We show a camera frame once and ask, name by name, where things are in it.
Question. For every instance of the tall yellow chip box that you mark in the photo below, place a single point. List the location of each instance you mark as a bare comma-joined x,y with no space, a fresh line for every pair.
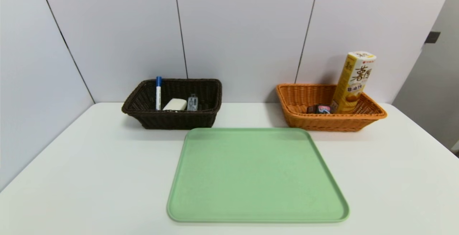
353,81

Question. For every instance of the small black snack carton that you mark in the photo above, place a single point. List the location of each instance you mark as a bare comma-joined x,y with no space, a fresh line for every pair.
320,109

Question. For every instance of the white rectangular eraser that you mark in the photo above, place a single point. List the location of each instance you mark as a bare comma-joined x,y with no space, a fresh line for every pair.
175,104

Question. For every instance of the orange wicker basket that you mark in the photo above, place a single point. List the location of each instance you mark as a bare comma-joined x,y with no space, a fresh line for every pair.
301,102

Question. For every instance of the blue white marker pen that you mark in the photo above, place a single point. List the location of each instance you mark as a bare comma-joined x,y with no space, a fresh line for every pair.
158,93

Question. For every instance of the dark brown wicker basket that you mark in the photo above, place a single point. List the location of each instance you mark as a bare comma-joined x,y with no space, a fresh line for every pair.
172,120

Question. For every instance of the grey clear compass case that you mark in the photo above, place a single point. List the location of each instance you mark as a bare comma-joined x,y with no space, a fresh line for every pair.
192,103

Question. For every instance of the light green plastic tray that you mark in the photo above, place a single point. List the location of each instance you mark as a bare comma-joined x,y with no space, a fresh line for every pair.
258,177

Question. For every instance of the dark wall bracket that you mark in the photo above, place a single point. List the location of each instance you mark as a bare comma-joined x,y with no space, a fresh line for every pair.
433,37

